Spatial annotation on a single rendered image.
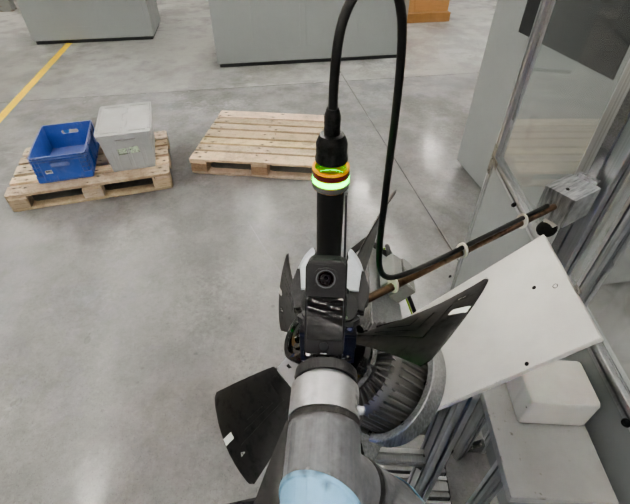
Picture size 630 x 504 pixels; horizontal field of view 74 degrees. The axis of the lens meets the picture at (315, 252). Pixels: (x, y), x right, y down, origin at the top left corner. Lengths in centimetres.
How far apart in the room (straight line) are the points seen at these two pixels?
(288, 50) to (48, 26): 379
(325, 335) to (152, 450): 177
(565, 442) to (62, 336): 241
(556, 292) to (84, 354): 229
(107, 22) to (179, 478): 694
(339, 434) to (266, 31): 592
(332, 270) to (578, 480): 95
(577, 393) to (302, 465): 93
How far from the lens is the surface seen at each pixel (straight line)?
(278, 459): 80
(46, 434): 243
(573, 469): 127
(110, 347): 259
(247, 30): 617
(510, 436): 125
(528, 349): 86
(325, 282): 45
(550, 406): 121
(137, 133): 357
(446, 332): 61
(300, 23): 621
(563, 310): 86
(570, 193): 102
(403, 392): 90
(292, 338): 88
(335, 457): 42
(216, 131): 417
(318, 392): 44
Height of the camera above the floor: 190
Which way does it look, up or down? 42 degrees down
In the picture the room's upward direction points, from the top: straight up
